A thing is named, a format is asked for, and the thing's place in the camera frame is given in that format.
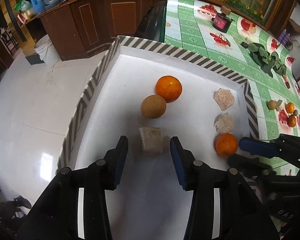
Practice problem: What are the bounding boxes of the black chair back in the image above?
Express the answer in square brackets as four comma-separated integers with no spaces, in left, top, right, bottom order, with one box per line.
[134,1,167,43]

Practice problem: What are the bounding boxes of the brown round fruit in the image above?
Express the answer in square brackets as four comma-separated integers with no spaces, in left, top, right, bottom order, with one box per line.
[141,95,167,119]
[267,100,276,111]

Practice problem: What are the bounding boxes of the brown wooden cabinet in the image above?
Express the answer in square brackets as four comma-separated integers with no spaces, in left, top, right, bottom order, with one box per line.
[39,0,271,61]

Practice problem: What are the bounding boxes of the pale foam chunk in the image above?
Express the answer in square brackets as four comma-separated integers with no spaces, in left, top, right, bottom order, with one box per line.
[214,113,235,135]

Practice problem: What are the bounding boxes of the large orange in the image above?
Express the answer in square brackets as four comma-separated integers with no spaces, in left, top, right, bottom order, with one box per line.
[155,75,183,103]

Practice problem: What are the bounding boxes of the purple bottles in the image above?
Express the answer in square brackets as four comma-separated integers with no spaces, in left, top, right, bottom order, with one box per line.
[277,29,290,46]

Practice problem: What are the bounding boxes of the green leafy vegetable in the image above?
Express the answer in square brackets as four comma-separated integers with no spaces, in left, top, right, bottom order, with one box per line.
[247,43,275,77]
[271,51,287,76]

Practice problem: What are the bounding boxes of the beige foam chunk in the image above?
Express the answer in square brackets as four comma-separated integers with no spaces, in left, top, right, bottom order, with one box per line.
[276,100,284,112]

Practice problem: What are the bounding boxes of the white plastic bucket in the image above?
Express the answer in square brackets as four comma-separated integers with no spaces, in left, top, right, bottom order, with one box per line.
[34,35,61,67]

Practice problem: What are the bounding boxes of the blue plastic jug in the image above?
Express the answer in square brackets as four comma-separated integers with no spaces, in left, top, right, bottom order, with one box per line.
[31,0,45,14]

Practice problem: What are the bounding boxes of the black shoe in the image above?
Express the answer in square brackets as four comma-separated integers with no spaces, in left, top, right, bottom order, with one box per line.
[14,196,32,209]

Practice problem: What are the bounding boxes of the small dark object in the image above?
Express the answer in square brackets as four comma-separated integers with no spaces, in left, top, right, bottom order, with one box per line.
[241,42,249,49]

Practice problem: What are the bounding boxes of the dark jar with cork lid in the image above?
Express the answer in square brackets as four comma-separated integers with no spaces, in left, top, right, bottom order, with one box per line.
[212,5,233,33]

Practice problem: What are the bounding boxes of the white striped-rim tray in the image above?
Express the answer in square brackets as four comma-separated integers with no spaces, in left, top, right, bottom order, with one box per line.
[57,36,259,239]

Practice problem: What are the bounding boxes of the white foam-wrapped chunk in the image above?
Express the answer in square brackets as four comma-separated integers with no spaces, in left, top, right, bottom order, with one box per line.
[213,88,235,111]

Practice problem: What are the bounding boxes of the white foam chunk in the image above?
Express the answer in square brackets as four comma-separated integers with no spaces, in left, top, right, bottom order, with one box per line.
[139,127,163,157]

